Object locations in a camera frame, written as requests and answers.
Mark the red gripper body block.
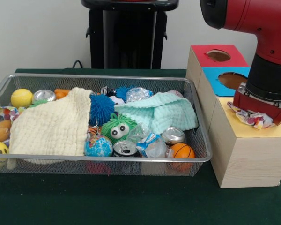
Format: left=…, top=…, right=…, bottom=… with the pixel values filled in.
left=232, top=83, right=281, bottom=126

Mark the colourful polka dot cloth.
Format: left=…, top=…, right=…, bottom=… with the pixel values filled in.
left=227, top=101, right=275, bottom=130

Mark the mint green cloth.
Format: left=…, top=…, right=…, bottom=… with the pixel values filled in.
left=113, top=92, right=199, bottom=135

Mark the cream yellow cloth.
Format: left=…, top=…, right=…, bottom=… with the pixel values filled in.
left=7, top=88, right=92, bottom=165

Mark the wooden box with three holes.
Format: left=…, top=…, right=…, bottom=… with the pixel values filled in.
left=185, top=45, right=281, bottom=189

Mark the clear mesh bin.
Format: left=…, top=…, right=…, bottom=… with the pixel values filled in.
left=0, top=73, right=214, bottom=178

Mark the small orange basketball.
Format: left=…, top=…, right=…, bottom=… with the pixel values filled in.
left=170, top=143, right=196, bottom=160

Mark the silver can with closed top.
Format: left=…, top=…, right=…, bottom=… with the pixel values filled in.
left=161, top=127, right=186, bottom=145

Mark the crushed clear plastic bottle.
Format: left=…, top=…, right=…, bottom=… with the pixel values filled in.
left=128, top=124, right=169, bottom=158
left=125, top=87, right=154, bottom=103

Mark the blue spiky ball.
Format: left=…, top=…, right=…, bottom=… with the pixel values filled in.
left=89, top=92, right=116, bottom=125
left=115, top=86, right=132, bottom=100

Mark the silver can with open top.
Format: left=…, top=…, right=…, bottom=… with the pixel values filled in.
left=113, top=140, right=139, bottom=158

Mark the green fuzzy toy with eyes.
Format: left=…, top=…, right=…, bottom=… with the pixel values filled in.
left=101, top=112, right=138, bottom=144

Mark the globe print ball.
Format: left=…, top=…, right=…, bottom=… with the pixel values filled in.
left=84, top=135, right=113, bottom=158

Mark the plain yellow ball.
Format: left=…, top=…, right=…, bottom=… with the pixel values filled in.
left=10, top=88, right=34, bottom=109

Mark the orange plush toy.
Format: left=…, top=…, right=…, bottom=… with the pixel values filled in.
left=0, top=120, right=13, bottom=142

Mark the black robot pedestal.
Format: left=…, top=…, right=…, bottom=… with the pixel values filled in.
left=81, top=0, right=179, bottom=70

